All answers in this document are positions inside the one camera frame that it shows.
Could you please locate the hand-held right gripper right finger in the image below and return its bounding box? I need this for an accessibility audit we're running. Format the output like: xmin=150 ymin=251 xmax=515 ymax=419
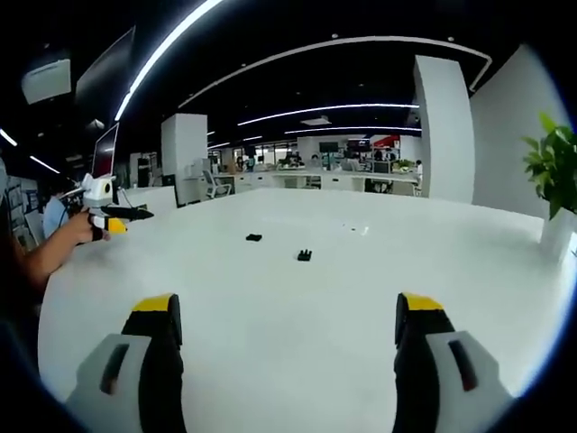
xmin=392 ymin=291 xmax=519 ymax=433

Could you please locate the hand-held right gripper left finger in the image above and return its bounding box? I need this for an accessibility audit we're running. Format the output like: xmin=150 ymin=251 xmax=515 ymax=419
xmin=64 ymin=292 xmax=188 ymax=433

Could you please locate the person's left hand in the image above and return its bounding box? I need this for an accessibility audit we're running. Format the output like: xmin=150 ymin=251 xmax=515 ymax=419
xmin=57 ymin=211 xmax=113 ymax=247

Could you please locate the computer monitor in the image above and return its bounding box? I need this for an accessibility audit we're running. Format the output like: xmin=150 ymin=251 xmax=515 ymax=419
xmin=89 ymin=122 xmax=121 ymax=178

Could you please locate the white office chair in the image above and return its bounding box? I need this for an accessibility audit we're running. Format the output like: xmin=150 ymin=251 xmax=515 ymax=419
xmin=201 ymin=169 xmax=234 ymax=200

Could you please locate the white plant pot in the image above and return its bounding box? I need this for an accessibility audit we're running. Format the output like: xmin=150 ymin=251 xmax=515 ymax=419
xmin=539 ymin=207 xmax=577 ymax=267

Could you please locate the white desk row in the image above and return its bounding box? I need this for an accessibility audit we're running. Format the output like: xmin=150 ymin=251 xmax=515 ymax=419
xmin=234 ymin=167 xmax=423 ymax=196

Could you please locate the green potted plant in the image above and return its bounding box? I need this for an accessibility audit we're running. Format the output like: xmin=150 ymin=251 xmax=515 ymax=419
xmin=521 ymin=112 xmax=577 ymax=221

